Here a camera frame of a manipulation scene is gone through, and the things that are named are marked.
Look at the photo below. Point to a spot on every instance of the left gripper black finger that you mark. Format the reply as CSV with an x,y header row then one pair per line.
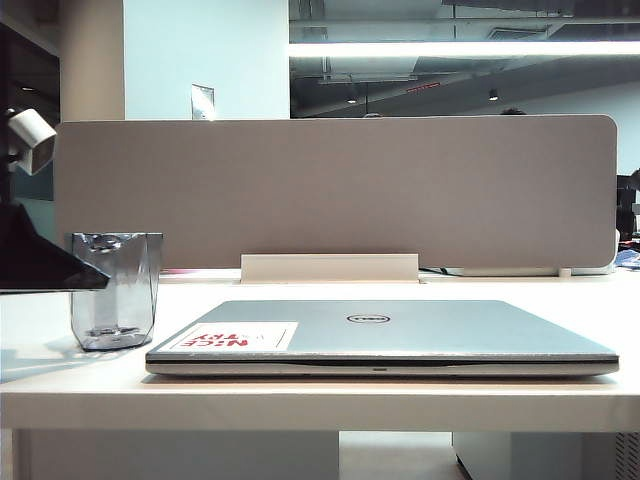
x,y
35,255

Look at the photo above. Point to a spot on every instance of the clear grey faceted glass cup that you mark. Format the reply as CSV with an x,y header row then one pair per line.
x,y
125,300

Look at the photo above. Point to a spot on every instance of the silver Dell laptop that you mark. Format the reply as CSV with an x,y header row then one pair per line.
x,y
425,335

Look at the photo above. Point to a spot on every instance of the dark glass door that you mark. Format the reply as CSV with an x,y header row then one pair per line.
x,y
30,75

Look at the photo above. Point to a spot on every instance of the white red Nice Try sticker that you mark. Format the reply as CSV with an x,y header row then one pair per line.
x,y
272,334

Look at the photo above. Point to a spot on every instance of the grey fabric desk divider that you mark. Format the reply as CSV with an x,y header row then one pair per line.
x,y
350,190

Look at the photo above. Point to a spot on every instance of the red ceiling sign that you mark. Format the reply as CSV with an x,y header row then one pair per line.
x,y
423,87

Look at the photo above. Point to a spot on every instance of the white flat box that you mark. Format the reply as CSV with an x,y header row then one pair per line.
x,y
510,271

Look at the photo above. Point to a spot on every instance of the dark-haired person head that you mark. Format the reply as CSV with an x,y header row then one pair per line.
x,y
513,111

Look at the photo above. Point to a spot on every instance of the blue cloth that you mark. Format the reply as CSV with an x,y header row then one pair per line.
x,y
630,260

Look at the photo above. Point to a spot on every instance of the dark seated person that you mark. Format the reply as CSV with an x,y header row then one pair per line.
x,y
629,200

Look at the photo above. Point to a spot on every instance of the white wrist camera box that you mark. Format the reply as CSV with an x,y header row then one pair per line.
x,y
35,137

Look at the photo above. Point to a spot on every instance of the white paper wall notice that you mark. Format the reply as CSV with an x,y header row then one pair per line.
x,y
202,102

